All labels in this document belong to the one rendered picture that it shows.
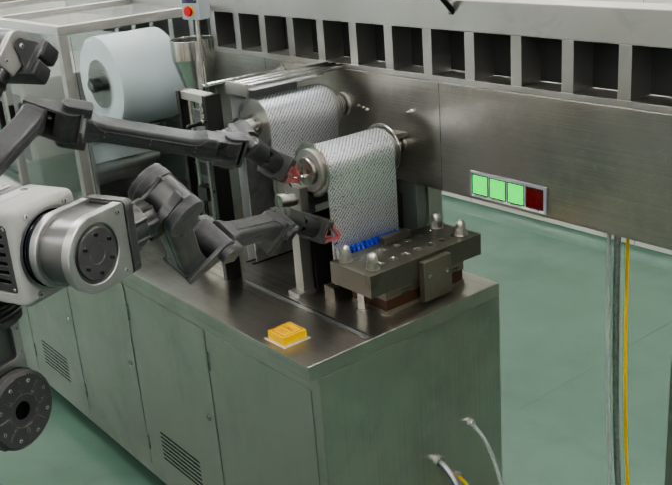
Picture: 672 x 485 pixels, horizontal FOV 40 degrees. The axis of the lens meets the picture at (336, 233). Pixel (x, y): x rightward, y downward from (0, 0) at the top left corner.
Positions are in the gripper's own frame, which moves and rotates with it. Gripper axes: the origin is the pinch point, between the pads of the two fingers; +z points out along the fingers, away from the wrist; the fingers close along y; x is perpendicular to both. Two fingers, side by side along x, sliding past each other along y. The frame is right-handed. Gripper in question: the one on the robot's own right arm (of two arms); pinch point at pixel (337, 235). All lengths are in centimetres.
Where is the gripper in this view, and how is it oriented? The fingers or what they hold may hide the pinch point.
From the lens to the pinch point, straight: 248.0
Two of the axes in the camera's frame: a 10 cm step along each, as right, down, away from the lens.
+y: 6.3, 2.3, -7.4
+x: 3.2, -9.5, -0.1
